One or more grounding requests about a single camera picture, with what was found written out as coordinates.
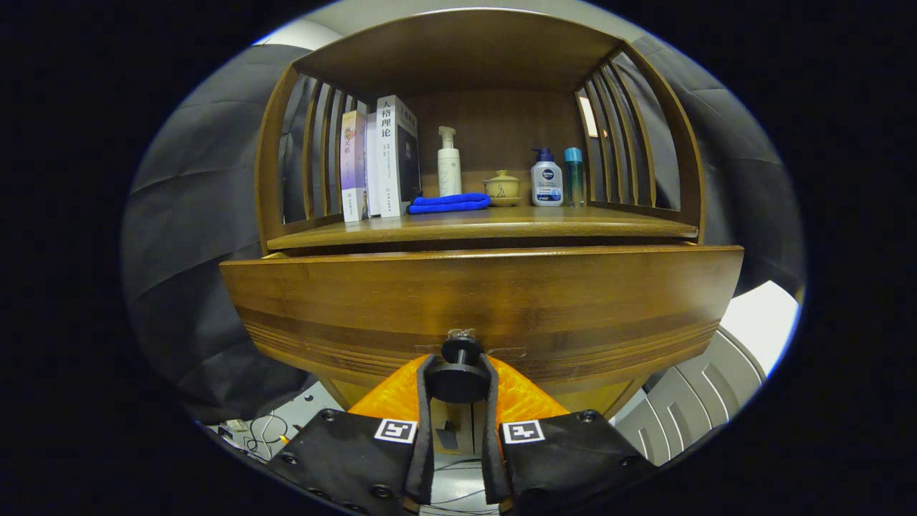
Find teal slim bottle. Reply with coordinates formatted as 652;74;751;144
564;147;585;208

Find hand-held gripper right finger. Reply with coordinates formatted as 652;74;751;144
476;353;656;515

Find white and black book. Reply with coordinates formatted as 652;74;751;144
375;95;422;218

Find blue folded cloth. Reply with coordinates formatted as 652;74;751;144
407;192;492;215

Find yellow lidded teacup with saucer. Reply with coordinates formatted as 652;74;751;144
481;170;524;208

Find white pump bottle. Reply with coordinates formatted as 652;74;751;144
437;126;463;197

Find thin white book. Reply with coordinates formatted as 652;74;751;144
365;111;382;217

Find wooden countertop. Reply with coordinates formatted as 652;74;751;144
267;204;699;252

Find white bottle with blue cap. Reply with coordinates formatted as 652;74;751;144
530;148;565;208

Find purple paperback book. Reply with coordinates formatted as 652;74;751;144
340;110;368;223

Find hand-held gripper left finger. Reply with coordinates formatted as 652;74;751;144
267;353;438;516

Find white grooved side cabinet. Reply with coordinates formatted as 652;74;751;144
613;279;800;467

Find brown wooden cabinet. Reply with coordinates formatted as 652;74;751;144
254;9;706;459

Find wooden drawer with black knob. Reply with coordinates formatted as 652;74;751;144
219;244;746;406

